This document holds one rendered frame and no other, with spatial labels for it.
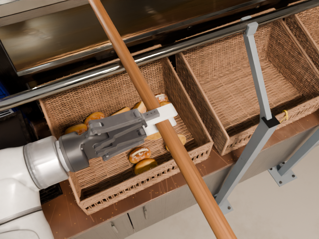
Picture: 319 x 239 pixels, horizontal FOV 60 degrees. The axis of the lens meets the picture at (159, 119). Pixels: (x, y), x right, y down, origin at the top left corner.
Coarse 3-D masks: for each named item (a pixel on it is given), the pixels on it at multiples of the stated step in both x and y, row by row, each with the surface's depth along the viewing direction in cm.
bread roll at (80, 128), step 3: (72, 126) 121; (75, 126) 120; (78, 126) 121; (81, 126) 121; (84, 126) 122; (66, 129) 120; (69, 129) 120; (72, 129) 119; (75, 129) 120; (78, 129) 120; (81, 129) 121; (84, 129) 122; (66, 132) 120; (69, 132) 120; (78, 132) 120; (81, 132) 121
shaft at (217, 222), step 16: (96, 0) 77; (96, 16) 77; (112, 32) 70; (128, 64) 65; (144, 80) 62; (144, 96) 60; (160, 128) 56; (176, 144) 53; (176, 160) 52; (192, 176) 50; (192, 192) 49; (208, 192) 48; (208, 208) 47; (224, 224) 45
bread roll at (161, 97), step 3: (159, 93) 132; (162, 93) 132; (156, 96) 130; (159, 96) 130; (162, 96) 131; (165, 96) 132; (159, 99) 130; (162, 99) 130; (165, 99) 132; (159, 102) 130
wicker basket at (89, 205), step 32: (160, 64) 126; (64, 96) 115; (96, 96) 121; (128, 96) 129; (64, 128) 124; (192, 128) 121; (96, 160) 118; (128, 160) 118; (160, 160) 119; (192, 160) 114; (128, 192) 108
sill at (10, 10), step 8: (0, 0) 83; (8, 0) 83; (16, 0) 83; (24, 0) 83; (32, 0) 84; (40, 0) 85; (48, 0) 87; (56, 0) 88; (64, 0) 89; (0, 8) 82; (8, 8) 83; (16, 8) 84; (24, 8) 85; (32, 8) 86; (0, 16) 84
